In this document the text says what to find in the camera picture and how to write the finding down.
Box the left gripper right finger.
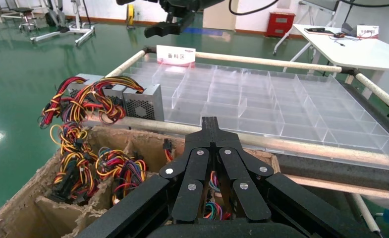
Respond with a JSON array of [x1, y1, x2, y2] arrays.
[[211, 117, 275, 222]]

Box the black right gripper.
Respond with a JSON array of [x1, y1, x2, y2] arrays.
[[116, 0, 224, 38]]

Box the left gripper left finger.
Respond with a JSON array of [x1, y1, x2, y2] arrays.
[[159, 117, 212, 223]]

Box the grey power supply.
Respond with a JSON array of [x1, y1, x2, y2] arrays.
[[38, 73, 126, 129], [50, 120, 92, 155], [74, 76, 165, 126], [162, 138, 176, 162], [51, 149, 100, 205], [202, 171, 231, 221]]

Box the white sign card red stripe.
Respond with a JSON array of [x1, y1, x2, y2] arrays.
[[156, 44, 197, 68]]

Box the beige rack pipe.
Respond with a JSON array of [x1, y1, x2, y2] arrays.
[[81, 112, 389, 170], [105, 49, 147, 79], [194, 51, 343, 73], [355, 72, 389, 119]]

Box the clear acrylic divider tray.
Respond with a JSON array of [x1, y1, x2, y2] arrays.
[[122, 59, 389, 157]]

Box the white metal floor stand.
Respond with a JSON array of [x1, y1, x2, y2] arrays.
[[30, 0, 97, 47]]

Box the beige door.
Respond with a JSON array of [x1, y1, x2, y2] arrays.
[[202, 3, 239, 31]]

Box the black rack strip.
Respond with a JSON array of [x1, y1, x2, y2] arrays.
[[275, 154, 389, 194]]

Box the beige lower rack board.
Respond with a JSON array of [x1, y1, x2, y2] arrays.
[[284, 174, 389, 203]]

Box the black stool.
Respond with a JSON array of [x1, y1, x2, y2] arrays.
[[12, 6, 41, 32]]

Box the red cabinet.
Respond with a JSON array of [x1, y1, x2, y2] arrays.
[[266, 11, 296, 38]]

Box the white rack leg pipe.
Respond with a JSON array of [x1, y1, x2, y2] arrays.
[[350, 193, 384, 238]]

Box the black tablet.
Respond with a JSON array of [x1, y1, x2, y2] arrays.
[[304, 27, 335, 36]]

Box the white table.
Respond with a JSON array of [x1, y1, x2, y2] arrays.
[[273, 6, 389, 74]]

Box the brown cardboard divider box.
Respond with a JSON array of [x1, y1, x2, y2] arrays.
[[0, 126, 280, 238]]

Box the small white table sign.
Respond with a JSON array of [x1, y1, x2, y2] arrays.
[[356, 24, 380, 39]]

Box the yellow cable reel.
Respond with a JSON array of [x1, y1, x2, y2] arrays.
[[126, 3, 136, 30]]

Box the multicoloured cable bundles in box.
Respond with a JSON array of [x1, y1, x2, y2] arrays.
[[95, 147, 148, 206]]

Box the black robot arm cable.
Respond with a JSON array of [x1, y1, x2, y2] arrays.
[[228, 0, 280, 16]]

